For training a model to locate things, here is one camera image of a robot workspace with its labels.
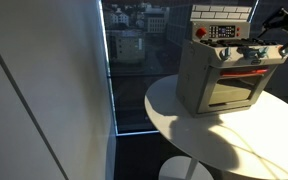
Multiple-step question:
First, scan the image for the grey toy stove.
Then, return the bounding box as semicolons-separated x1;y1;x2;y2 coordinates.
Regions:
176;5;288;116

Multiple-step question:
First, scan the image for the blue stove knob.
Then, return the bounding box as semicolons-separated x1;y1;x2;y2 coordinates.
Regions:
220;47;231;61
243;48;258;59
279;46;288;57
257;47;268;58

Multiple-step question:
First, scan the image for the white round table base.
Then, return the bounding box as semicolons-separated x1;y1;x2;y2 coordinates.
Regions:
158;156;214;180

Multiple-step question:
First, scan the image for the round white table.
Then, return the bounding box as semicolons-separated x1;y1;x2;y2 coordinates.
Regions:
145;75;288;180

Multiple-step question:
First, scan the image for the red oven door handle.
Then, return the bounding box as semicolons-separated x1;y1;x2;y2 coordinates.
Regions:
220;69;268;77

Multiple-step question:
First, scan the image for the black stove burner grate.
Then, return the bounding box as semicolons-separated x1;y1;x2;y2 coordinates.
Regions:
200;38;278;47

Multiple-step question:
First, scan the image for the black stove control panel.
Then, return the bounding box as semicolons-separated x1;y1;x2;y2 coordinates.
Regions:
209;26;235;38

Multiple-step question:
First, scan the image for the red round stove button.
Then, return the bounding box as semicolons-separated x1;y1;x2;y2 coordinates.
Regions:
195;27;207;38

